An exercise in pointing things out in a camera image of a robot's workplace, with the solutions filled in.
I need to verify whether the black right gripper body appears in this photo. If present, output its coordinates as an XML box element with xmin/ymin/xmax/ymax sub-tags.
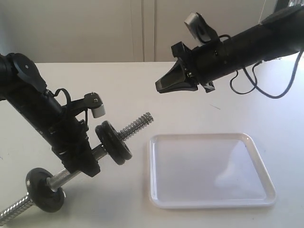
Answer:
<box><xmin>171</xmin><ymin>41</ymin><xmax>235</xmax><ymax>93</ymax></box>

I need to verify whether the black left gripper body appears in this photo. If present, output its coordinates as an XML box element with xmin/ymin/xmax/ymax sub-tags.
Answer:
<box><xmin>48</xmin><ymin>117</ymin><xmax>91</xmax><ymax>168</ymax></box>

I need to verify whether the chrome threaded dumbbell bar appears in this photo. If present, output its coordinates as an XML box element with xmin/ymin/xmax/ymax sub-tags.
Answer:
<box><xmin>0</xmin><ymin>112</ymin><xmax>154</xmax><ymax>226</ymax></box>

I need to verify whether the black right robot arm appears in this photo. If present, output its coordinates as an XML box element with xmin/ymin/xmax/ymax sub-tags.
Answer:
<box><xmin>155</xmin><ymin>5</ymin><xmax>304</xmax><ymax>94</ymax></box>

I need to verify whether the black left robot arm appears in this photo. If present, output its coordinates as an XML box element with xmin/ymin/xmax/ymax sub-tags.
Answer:
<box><xmin>0</xmin><ymin>53</ymin><xmax>105</xmax><ymax>177</ymax></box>

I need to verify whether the black far-end weight plate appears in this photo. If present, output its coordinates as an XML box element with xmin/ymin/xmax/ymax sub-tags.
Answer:
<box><xmin>95</xmin><ymin>125</ymin><xmax>125</xmax><ymax>165</ymax></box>

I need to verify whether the black near-end weight plate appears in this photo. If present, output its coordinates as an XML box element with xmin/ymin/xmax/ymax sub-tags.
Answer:
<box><xmin>26</xmin><ymin>168</ymin><xmax>65</xmax><ymax>213</ymax></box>

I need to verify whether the white plastic tray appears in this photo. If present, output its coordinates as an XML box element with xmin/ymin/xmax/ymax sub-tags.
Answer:
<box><xmin>148</xmin><ymin>133</ymin><xmax>276</xmax><ymax>209</ymax></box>

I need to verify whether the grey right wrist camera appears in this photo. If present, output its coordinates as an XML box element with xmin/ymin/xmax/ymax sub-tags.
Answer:
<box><xmin>184</xmin><ymin>12</ymin><xmax>213</xmax><ymax>46</ymax></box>

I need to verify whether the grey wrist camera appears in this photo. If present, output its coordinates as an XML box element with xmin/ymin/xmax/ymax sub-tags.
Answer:
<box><xmin>184</xmin><ymin>12</ymin><xmax>213</xmax><ymax>46</ymax></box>
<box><xmin>84</xmin><ymin>92</ymin><xmax>105</xmax><ymax>119</ymax></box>

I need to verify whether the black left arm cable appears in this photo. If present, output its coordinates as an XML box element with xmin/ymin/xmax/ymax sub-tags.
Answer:
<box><xmin>45</xmin><ymin>88</ymin><xmax>90</xmax><ymax>133</ymax></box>

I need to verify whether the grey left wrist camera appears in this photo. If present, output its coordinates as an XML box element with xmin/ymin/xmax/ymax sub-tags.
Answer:
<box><xmin>84</xmin><ymin>92</ymin><xmax>105</xmax><ymax>119</ymax></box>

